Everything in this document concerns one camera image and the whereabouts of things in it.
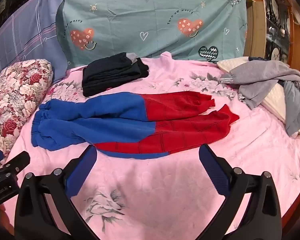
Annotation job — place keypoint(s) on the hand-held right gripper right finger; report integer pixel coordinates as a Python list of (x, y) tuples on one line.
[(213, 170)]

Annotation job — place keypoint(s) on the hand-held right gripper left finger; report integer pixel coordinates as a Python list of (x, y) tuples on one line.
[(81, 172)]

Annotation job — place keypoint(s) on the blue and red pants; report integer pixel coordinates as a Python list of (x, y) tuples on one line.
[(102, 110)]

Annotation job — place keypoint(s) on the folded black pants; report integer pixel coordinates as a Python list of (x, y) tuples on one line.
[(110, 77)]

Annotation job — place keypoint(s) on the pink floral bedsheet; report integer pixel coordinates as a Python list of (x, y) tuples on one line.
[(165, 180)]

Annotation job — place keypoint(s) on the cream quilted pillow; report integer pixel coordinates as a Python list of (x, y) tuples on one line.
[(275, 107)]

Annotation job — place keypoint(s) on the grey sweater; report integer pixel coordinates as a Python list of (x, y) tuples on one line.
[(255, 80)]

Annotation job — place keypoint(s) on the blue-grey garment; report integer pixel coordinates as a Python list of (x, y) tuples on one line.
[(293, 110)]

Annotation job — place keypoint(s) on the purple plaid pillow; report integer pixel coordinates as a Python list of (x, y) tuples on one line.
[(27, 37)]

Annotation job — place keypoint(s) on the decorative plate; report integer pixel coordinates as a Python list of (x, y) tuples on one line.
[(274, 5), (277, 53)]

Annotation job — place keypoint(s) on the wooden display shelf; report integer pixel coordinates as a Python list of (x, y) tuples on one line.
[(257, 25)]

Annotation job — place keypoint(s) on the teal heart-print sheet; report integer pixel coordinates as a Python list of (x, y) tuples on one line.
[(152, 17)]

